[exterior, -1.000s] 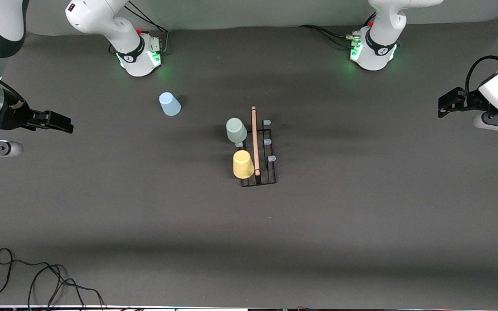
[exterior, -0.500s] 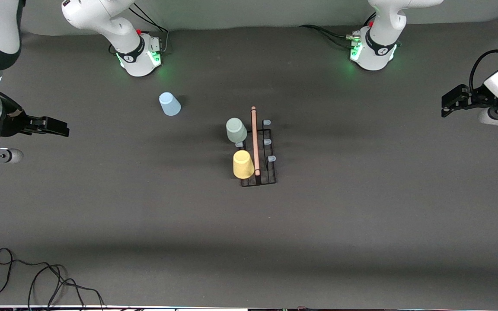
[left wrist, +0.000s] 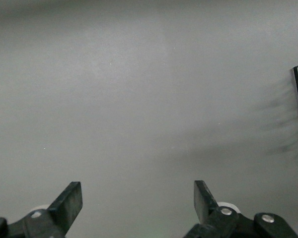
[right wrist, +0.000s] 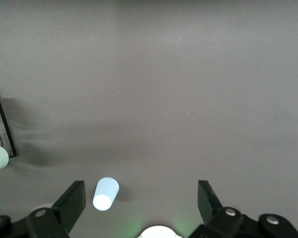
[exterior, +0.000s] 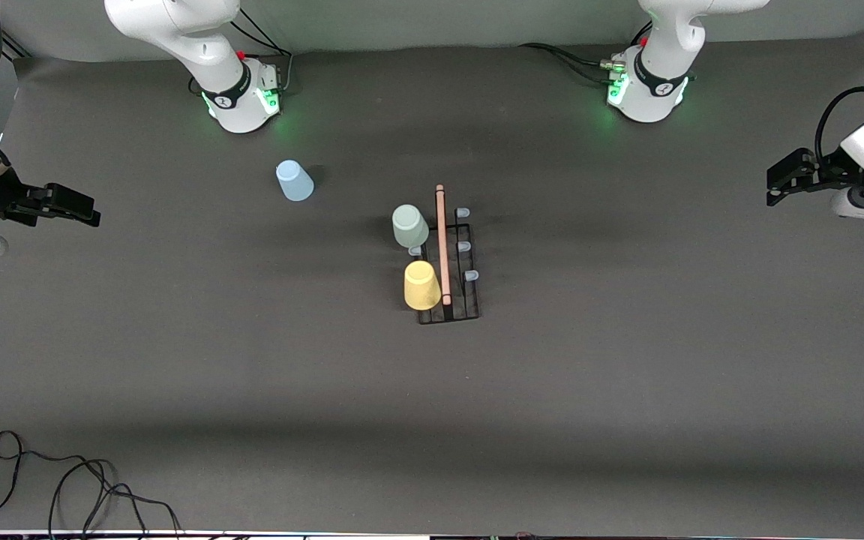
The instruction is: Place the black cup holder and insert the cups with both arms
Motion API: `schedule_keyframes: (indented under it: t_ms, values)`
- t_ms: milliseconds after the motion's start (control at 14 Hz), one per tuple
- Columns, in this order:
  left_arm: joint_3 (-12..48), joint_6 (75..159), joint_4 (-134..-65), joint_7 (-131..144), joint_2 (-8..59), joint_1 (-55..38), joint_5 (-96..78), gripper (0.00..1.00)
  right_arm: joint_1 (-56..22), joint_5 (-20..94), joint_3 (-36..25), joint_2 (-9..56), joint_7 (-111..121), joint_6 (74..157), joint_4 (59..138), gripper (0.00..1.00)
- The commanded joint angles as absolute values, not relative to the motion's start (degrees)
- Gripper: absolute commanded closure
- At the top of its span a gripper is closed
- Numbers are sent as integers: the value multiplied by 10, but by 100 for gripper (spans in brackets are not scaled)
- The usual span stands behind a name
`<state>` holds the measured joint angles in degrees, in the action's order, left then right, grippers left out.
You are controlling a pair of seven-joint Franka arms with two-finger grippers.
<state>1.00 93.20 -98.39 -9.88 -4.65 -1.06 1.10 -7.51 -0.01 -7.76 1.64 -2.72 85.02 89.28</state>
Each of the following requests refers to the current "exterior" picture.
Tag pale green plastic cup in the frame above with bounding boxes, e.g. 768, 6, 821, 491
391, 204, 431, 250

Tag yellow plastic cup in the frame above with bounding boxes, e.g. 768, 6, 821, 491
403, 259, 443, 311

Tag black wire cup holder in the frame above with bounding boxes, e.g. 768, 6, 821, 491
406, 184, 481, 326

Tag light blue plastic cup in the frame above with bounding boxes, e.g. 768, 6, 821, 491
275, 160, 315, 203

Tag dark metal frame rail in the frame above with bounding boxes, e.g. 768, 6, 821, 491
0, 31, 32, 61

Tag loose black cable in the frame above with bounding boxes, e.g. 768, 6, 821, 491
0, 430, 182, 538

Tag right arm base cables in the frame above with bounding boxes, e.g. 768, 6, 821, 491
188, 4, 295, 98

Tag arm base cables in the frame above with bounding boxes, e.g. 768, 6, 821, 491
518, 22, 652, 86
188, 4, 295, 98

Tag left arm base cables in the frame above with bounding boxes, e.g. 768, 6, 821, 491
518, 22, 652, 86

